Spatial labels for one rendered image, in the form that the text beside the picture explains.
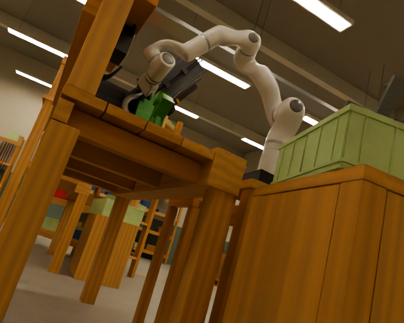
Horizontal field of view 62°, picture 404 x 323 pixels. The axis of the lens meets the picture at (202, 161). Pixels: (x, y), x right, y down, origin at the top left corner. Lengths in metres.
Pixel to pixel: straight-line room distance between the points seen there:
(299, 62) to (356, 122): 5.97
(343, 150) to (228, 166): 0.51
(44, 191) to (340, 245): 0.79
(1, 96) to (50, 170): 10.25
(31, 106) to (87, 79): 10.06
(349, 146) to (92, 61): 0.80
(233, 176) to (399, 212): 0.62
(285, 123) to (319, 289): 0.95
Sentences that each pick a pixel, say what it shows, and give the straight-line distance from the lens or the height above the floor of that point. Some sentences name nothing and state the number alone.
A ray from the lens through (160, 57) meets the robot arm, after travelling 1.62.
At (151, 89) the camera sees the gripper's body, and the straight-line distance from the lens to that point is 1.74.
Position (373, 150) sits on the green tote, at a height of 0.86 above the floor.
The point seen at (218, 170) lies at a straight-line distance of 1.25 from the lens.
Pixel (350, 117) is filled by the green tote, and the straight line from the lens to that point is 0.92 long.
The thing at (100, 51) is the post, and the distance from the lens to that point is 1.19.
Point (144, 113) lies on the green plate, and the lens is 1.84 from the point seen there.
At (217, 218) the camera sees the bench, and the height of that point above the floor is 0.65.
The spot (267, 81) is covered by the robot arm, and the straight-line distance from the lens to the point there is 1.72.
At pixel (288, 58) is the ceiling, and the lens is 6.71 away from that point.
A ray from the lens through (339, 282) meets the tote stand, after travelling 0.78.
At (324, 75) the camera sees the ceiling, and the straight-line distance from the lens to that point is 7.18.
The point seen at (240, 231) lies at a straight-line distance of 1.33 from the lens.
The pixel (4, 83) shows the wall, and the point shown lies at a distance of 11.41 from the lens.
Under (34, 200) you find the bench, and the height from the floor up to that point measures 0.52.
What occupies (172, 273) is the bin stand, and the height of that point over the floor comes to 0.39.
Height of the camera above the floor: 0.50
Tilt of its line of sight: 15 degrees up
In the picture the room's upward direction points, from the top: 17 degrees clockwise
